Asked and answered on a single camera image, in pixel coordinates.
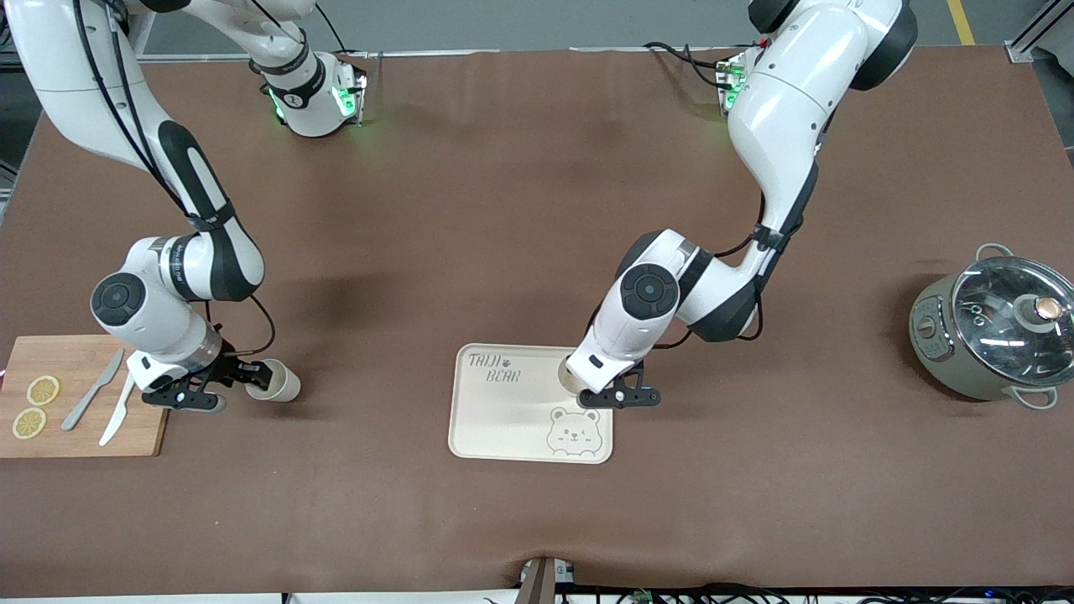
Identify grey-green electric cooking pot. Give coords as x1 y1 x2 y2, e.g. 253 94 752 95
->
909 243 1060 412

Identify glass pot lid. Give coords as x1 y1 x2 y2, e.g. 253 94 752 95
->
951 256 1074 388

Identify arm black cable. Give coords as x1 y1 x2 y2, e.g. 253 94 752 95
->
650 126 827 349
74 0 278 360

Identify metal camera pole bracket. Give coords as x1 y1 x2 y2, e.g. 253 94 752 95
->
516 556 580 604

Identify white plastic knife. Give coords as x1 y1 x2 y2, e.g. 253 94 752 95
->
98 369 139 447

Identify grey plastic knife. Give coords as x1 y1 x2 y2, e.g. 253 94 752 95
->
60 347 126 433

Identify beige bear print tray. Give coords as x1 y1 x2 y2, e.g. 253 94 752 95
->
447 342 615 466

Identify white plastic cup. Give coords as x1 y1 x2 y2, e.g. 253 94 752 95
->
245 359 302 404
557 356 602 397

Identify aluminium frame profile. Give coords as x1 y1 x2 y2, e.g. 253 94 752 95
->
1005 0 1074 64

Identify black base cable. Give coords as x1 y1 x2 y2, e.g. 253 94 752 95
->
315 0 349 53
643 39 733 91

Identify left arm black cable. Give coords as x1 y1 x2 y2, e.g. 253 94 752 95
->
650 126 827 349

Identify bamboo cutting board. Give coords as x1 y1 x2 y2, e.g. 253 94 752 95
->
0 334 185 459

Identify brown table mat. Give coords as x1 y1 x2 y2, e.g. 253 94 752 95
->
0 46 1074 598

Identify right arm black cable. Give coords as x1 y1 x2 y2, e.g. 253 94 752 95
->
74 0 278 360

